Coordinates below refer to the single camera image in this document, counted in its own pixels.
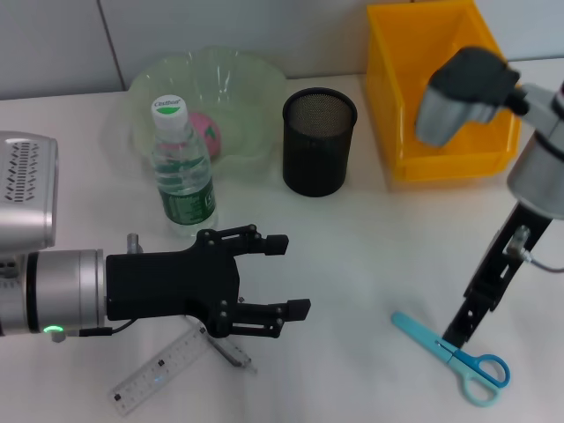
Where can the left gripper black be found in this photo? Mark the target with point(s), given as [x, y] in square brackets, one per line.
[167, 286]

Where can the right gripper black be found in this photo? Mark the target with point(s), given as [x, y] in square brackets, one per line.
[506, 264]

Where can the water bottle green label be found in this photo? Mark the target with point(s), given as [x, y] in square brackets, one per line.
[185, 176]

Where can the pink toy peach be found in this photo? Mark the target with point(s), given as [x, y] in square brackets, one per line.
[209, 132]

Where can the light blue scissors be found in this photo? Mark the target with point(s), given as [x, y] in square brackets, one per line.
[484, 370]

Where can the grey pen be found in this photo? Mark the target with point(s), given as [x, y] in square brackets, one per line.
[233, 354]

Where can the black mesh pen holder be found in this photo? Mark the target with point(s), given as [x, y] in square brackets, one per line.
[315, 163]

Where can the transparent plastic ruler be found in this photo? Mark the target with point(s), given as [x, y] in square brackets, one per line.
[150, 374]

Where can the green translucent fruit bowl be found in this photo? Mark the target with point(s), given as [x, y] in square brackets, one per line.
[238, 88]

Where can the yellow plastic bin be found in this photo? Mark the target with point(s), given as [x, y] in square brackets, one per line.
[396, 66]

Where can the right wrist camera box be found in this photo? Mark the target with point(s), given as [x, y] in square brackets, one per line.
[467, 79]

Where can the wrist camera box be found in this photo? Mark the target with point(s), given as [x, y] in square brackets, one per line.
[467, 79]
[26, 198]

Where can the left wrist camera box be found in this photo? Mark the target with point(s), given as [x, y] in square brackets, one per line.
[26, 198]

